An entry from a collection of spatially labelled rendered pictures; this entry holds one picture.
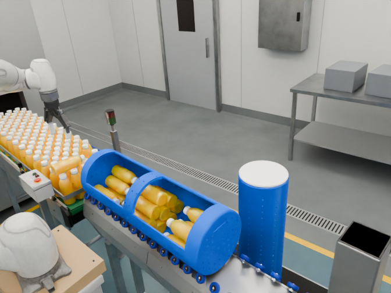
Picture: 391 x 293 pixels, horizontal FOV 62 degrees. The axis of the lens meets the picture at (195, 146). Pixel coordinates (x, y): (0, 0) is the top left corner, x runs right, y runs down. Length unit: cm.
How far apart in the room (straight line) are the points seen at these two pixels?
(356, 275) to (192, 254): 83
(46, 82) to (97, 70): 511
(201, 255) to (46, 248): 56
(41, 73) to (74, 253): 88
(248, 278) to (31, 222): 87
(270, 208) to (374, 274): 138
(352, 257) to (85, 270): 110
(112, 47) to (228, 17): 284
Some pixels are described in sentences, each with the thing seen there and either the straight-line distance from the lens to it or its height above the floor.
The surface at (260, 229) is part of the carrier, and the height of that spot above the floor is 74.
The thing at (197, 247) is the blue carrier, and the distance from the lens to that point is 127.
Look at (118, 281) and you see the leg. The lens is 239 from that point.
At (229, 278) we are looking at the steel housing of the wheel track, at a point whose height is 93.
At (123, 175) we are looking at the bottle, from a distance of 181.
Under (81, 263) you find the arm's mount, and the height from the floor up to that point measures 106.
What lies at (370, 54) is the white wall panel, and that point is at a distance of 438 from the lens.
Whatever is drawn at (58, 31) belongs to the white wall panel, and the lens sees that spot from 647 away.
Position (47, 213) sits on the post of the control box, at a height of 85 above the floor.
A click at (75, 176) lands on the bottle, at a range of 205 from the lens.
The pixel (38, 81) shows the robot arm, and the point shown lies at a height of 164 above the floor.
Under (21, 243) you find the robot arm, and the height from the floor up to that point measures 129.
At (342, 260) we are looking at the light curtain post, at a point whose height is 167.
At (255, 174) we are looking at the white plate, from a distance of 189.
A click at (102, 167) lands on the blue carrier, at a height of 113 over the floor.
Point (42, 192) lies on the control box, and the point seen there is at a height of 105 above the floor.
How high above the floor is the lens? 205
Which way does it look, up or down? 27 degrees down
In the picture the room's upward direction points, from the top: 4 degrees counter-clockwise
